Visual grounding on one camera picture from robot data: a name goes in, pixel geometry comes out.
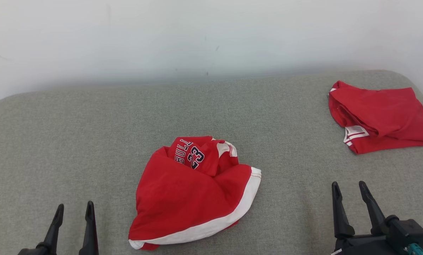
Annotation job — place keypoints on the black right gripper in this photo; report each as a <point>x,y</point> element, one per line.
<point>363,246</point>

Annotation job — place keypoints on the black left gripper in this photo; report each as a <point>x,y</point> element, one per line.
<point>38,250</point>

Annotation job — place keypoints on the red Bulls jersey white sleeves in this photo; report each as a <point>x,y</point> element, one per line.
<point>384,109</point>

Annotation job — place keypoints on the red Bulls 23 jersey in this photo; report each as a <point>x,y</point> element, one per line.
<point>183,198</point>

